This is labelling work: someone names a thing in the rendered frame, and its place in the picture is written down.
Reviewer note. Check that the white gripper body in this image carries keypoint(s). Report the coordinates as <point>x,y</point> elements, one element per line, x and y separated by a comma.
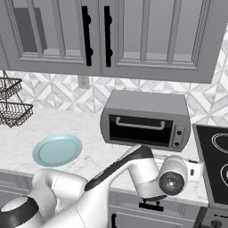
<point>200,172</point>

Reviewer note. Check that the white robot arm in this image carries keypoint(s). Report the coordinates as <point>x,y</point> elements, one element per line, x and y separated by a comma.
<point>68,193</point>

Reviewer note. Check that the grey toaster oven knob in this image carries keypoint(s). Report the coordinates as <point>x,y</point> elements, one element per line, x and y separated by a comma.
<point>179,132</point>
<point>177,144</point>

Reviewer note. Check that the grey oven front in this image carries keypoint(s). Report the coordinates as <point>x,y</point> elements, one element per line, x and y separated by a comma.
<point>205,218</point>

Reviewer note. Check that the dark oven knob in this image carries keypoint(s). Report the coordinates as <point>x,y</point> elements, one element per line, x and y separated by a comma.
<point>217,223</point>

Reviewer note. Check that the black glass toaster oven door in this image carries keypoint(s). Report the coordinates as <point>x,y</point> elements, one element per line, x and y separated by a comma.
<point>139,136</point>

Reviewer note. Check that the grey base cupboard door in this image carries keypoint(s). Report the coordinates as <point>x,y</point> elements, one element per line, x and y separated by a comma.
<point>148,221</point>

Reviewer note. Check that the grey toaster oven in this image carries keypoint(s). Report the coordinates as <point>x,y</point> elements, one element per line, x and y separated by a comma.
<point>145,102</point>

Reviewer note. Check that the black hob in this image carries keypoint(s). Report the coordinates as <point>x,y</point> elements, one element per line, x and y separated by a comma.
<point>209,166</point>

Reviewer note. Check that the grey drawer front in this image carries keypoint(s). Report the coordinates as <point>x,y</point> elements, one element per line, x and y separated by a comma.
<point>124,199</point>

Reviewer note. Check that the light blue plate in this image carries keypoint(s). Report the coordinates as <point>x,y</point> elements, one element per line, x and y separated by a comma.
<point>56,150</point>

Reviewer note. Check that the grey base cupboard run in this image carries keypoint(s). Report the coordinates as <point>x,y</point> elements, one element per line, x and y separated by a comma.
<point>14,184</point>

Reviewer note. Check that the grey wall cupboard door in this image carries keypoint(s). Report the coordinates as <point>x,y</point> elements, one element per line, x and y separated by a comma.
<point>53,29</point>
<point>160,32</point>

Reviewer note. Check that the grey wall socket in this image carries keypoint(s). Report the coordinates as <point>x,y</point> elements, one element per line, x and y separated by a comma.
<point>84,81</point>

